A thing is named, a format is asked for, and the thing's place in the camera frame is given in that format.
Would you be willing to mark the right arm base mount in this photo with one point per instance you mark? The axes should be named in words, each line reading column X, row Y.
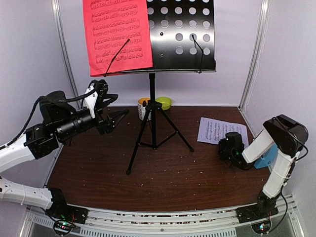
column 254, row 214

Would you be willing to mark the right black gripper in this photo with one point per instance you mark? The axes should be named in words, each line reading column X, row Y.
column 221, row 142

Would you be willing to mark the aluminium frame post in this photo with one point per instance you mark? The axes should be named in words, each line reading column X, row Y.
column 66, row 59
column 257, row 50

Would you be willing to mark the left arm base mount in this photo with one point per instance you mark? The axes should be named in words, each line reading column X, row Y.
column 64, row 221

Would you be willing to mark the white floral mug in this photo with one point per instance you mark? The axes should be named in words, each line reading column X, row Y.
column 142, row 104

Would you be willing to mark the red sheet music paper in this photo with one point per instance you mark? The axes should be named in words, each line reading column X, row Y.
column 117, row 35

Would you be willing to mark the left aluminium frame post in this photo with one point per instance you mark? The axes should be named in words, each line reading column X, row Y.
column 66, row 59

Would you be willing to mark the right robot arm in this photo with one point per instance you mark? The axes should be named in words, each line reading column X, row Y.
column 280, row 135

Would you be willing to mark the white sheet music paper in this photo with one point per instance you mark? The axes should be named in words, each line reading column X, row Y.
column 212, row 131

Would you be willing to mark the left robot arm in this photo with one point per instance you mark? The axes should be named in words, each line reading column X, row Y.
column 61, row 122

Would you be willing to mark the green bowl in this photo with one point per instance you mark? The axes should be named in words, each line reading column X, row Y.
column 166, row 102

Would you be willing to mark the front aluminium rail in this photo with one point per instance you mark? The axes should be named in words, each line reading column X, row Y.
column 203, row 223

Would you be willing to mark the blue metronome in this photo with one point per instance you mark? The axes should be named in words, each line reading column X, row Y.
column 267, row 158

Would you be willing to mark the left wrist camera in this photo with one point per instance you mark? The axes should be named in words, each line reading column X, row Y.
column 94, row 101

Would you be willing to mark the black music stand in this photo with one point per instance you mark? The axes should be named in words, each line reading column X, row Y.
column 183, row 40

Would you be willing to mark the right aluminium frame post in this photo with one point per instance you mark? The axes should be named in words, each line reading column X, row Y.
column 257, row 50

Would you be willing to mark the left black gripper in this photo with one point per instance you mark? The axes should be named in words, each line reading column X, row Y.
column 108, row 124

